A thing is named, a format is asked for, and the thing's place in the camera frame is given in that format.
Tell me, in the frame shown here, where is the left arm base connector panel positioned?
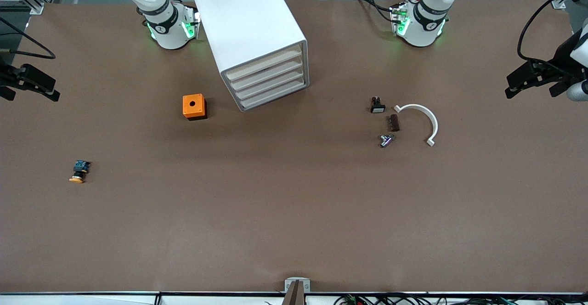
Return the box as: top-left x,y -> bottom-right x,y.
390,2 -> 410,37

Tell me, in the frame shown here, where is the right arm base connector panel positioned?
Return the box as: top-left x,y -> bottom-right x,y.
183,3 -> 202,40

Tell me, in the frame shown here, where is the white curved plastic arc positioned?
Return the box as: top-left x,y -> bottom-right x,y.
394,104 -> 439,147

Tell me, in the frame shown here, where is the orange box with hole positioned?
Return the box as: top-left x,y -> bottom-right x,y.
182,94 -> 208,121

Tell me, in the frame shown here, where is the brown table cover mat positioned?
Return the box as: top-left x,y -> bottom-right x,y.
0,0 -> 588,294

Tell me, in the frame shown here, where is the yellow push button switch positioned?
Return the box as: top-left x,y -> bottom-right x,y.
69,160 -> 92,184

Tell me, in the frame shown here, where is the white table edge rail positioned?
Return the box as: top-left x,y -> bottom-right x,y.
0,292 -> 588,305

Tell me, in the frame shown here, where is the black cable tangle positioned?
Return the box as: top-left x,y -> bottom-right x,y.
333,293 -> 588,305

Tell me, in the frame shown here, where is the grey metal bracket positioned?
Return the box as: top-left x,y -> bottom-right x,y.
284,277 -> 311,294

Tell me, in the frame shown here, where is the brown mounting post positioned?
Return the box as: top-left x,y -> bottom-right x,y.
281,280 -> 306,305

